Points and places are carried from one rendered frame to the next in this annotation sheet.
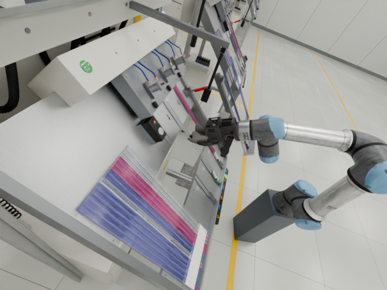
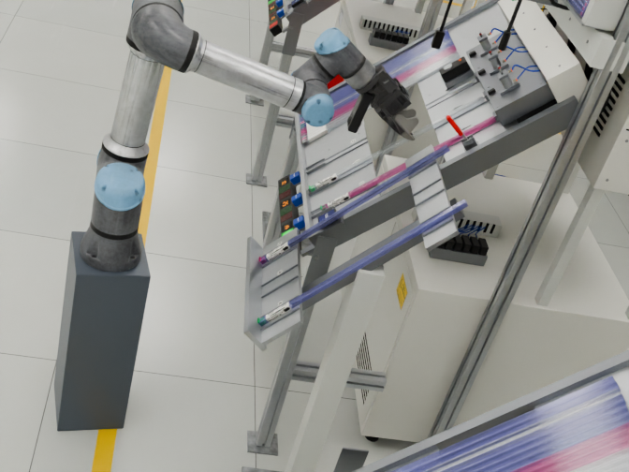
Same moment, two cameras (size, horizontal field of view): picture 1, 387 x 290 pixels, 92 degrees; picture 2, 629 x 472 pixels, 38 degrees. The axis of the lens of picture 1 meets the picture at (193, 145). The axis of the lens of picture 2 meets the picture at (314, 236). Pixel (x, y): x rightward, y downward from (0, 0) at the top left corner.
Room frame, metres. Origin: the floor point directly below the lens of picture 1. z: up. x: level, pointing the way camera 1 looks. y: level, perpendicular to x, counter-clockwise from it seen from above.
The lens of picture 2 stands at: (2.59, -0.60, 1.95)
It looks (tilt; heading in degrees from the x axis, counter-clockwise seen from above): 33 degrees down; 167
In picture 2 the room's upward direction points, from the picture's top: 17 degrees clockwise
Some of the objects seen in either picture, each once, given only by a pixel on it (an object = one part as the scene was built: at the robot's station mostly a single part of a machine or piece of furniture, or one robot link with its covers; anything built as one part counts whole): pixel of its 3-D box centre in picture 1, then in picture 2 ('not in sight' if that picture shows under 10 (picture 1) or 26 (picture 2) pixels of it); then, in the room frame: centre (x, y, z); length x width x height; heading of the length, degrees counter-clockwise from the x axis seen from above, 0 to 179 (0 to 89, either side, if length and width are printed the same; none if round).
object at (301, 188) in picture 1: (301, 193); (118, 197); (0.73, -0.68, 0.72); 0.13 x 0.12 x 0.14; 5
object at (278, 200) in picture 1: (288, 200); (112, 237); (0.73, -0.68, 0.60); 0.15 x 0.15 x 0.10
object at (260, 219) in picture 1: (260, 218); (98, 334); (0.73, -0.68, 0.27); 0.18 x 0.18 x 0.55; 13
